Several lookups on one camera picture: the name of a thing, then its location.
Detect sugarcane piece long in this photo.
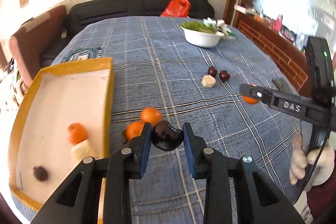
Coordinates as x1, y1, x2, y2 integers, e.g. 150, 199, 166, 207
71, 139, 96, 164

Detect large orange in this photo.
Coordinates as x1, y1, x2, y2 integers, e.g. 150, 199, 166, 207
242, 95, 260, 105

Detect green lettuce leaves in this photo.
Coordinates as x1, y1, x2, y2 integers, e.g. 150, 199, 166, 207
181, 20, 216, 34

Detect red date fruit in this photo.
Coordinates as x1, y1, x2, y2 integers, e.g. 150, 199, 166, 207
33, 165, 49, 181

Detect right hand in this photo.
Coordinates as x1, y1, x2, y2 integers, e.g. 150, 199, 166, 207
289, 133, 335, 186

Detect white bowl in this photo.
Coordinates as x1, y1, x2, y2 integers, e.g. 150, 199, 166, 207
181, 27, 224, 48

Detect red plastic bag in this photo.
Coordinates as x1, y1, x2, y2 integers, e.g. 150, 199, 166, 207
160, 0, 191, 18

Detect black sofa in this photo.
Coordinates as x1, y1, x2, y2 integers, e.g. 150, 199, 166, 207
40, 0, 215, 68

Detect white bottles cluster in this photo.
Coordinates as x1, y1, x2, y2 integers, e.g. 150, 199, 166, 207
203, 18, 235, 39

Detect sugarcane piece octagonal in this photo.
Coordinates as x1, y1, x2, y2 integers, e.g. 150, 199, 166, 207
201, 75, 216, 88

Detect dark plum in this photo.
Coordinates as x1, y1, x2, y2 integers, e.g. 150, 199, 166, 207
151, 120, 184, 152
207, 66, 217, 78
219, 70, 231, 81

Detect blue plaid tablecloth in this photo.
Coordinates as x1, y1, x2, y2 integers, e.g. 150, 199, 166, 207
10, 15, 305, 224

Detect yellow cardboard tray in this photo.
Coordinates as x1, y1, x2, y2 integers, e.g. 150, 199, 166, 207
8, 57, 115, 213

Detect brown armchair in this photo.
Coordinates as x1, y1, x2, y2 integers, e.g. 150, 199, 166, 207
9, 5, 67, 87

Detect small orange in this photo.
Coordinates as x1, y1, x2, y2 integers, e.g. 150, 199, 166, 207
123, 121, 145, 142
140, 107, 162, 127

